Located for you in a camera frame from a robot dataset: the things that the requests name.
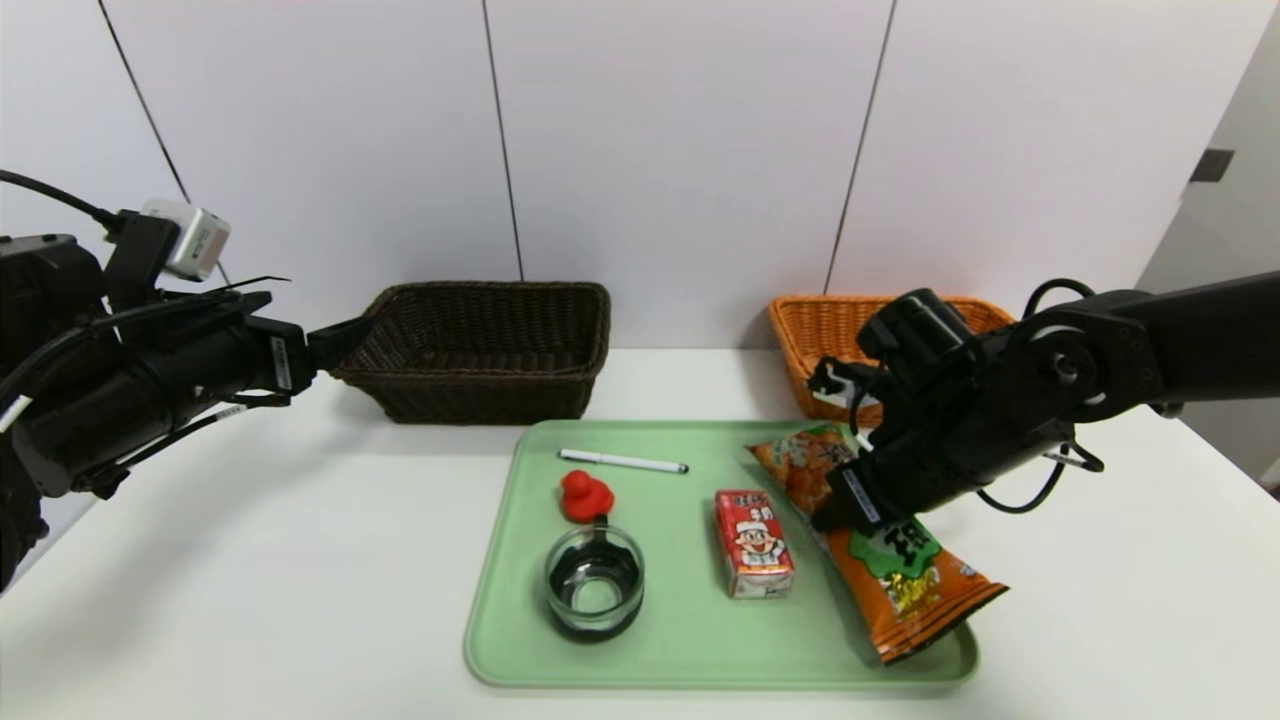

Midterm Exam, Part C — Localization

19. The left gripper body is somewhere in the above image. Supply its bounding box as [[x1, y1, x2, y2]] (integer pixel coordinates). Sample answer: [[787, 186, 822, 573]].
[[170, 314, 318, 403]]

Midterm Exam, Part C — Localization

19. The red rubber duck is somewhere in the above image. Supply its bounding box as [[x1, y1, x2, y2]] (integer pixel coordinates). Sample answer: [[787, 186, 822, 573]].
[[560, 469, 615, 523]]

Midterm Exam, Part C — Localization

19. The red milk carton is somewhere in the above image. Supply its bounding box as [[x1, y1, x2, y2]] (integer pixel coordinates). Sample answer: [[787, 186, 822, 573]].
[[714, 489, 797, 599]]

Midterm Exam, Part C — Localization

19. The orange snack bag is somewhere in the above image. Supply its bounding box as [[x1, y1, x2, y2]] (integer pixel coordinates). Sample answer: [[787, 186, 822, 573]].
[[748, 420, 1009, 666]]

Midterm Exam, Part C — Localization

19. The dark brown wicker basket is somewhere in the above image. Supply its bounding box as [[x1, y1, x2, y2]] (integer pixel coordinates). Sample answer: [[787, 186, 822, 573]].
[[330, 281, 612, 425]]

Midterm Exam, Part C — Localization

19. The orange wicker basket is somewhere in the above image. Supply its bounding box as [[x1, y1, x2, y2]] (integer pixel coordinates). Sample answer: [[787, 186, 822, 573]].
[[767, 294, 1019, 426]]

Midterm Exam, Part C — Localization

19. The white pen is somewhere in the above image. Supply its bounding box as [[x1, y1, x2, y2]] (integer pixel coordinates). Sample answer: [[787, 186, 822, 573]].
[[559, 449, 689, 475]]

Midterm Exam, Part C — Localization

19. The green plastic tray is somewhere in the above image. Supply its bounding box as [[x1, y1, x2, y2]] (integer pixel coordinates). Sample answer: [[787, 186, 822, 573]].
[[465, 420, 979, 688]]

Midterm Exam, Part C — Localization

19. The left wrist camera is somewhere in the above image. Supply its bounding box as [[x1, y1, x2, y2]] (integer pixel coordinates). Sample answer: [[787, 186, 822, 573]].
[[140, 198, 231, 281]]

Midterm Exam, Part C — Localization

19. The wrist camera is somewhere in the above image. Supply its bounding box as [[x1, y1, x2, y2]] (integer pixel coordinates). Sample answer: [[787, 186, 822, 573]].
[[810, 360, 873, 413], [140, 198, 231, 281]]

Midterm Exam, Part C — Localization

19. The left camera cable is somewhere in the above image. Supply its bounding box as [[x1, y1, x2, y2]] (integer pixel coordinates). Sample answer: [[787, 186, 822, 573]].
[[0, 168, 123, 229]]

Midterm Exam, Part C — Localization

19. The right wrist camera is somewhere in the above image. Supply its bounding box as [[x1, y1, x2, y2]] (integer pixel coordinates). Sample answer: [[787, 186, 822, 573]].
[[810, 360, 873, 413]]

